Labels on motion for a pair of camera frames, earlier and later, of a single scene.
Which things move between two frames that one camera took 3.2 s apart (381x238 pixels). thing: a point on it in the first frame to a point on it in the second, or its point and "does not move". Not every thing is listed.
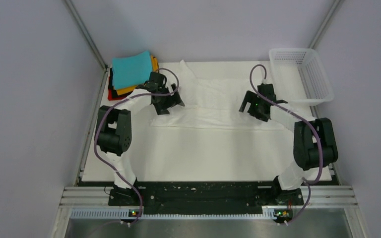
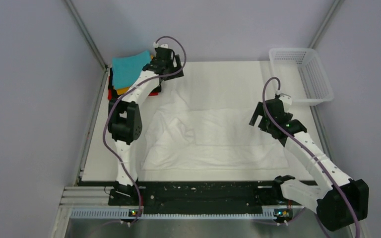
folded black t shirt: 114,92 does not move
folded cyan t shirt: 129,72 does not move
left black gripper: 172,100 to 178,64
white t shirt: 212,96 to 181,136
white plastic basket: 298,76 does not move
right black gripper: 249,97 to 259,111
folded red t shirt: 110,96 does not move
